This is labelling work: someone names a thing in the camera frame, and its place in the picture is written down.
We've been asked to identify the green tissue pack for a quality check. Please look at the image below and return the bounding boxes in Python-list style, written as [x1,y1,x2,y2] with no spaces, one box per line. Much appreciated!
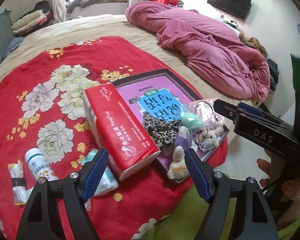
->
[81,148,120,197]

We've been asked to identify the pink packaged hair ties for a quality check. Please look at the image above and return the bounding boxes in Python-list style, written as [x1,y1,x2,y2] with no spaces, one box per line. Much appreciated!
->
[188,98,227,131]

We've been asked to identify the beige bear plush pink bow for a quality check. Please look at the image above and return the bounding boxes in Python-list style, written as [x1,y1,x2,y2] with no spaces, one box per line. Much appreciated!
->
[195,126,224,152]

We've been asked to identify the white bunny plush purple bow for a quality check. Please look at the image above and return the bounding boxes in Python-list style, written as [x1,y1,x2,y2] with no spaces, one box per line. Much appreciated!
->
[167,126,192,180]

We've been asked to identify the leopard print scrunchie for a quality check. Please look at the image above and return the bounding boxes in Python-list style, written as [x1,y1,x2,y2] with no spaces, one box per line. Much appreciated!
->
[142,112,183,148]

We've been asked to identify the snack packet with black band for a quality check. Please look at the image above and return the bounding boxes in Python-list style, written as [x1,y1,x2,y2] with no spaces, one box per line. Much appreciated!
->
[8,159,27,205]

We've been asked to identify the person right hand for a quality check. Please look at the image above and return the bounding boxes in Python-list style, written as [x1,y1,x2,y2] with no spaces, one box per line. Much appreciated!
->
[257,150,300,209]

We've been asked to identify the red tissue box pack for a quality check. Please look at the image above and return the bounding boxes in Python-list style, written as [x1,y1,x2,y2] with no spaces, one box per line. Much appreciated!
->
[83,83,160,181]

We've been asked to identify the white vitamin bottle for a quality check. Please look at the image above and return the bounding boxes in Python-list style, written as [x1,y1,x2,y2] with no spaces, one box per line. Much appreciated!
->
[25,148,58,181]

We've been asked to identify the pink quilted duvet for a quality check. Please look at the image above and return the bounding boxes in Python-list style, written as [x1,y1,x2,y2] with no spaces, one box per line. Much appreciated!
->
[125,1,270,102]

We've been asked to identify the red floral blanket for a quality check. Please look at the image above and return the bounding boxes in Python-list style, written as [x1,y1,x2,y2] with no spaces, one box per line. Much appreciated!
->
[0,36,228,240]

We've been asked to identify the beige bed sheet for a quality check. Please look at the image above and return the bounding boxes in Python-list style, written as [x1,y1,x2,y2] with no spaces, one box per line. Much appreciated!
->
[0,13,256,145]

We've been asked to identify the folded blankets pile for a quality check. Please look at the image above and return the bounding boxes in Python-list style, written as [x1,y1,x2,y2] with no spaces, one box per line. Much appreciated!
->
[11,0,56,37]

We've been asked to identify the clothes on window bench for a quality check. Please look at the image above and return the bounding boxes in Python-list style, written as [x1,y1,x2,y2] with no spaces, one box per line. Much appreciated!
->
[66,0,128,13]

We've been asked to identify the wall mounted black television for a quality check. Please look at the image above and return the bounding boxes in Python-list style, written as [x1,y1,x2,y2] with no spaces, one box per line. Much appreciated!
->
[207,0,251,20]

